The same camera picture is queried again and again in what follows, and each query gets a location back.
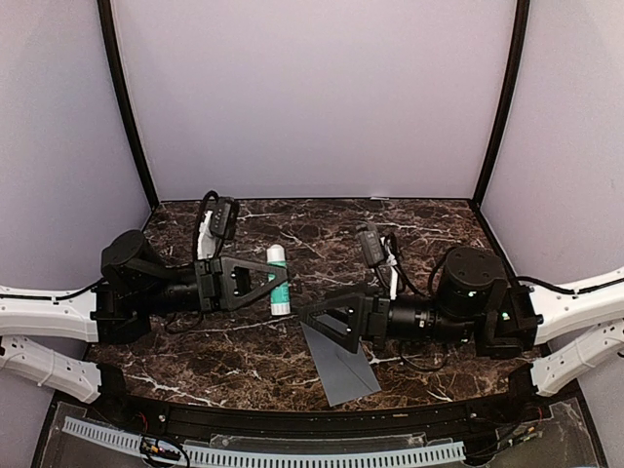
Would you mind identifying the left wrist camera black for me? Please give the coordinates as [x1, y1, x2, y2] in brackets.
[192, 190, 240, 261]

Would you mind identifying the white slotted cable duct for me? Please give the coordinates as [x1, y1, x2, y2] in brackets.
[62, 416, 466, 467]

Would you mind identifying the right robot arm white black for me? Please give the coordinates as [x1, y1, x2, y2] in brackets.
[298, 247, 623, 423]

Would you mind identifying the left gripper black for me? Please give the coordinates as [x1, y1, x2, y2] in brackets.
[137, 255, 293, 316]

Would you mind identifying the grey envelope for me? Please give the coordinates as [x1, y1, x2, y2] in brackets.
[301, 324, 381, 407]

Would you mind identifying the black frame post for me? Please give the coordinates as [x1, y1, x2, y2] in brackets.
[471, 0, 530, 210]
[97, 0, 160, 212]

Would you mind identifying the small electronics board with leds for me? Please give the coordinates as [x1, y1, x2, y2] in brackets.
[139, 439, 180, 460]

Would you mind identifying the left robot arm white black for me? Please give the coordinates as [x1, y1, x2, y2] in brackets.
[1, 230, 288, 425]

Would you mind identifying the black front table rail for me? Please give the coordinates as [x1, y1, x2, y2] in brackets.
[89, 393, 552, 444]

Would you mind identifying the black left frame post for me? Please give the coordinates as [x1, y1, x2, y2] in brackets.
[97, 0, 160, 212]

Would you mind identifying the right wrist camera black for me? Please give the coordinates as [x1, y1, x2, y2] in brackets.
[355, 223, 410, 299]

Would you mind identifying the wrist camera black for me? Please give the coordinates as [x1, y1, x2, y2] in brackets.
[355, 223, 410, 299]
[192, 190, 240, 261]

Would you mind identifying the black right frame post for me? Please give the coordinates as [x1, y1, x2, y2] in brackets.
[471, 0, 530, 210]

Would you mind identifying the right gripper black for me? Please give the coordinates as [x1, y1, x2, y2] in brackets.
[296, 282, 477, 356]

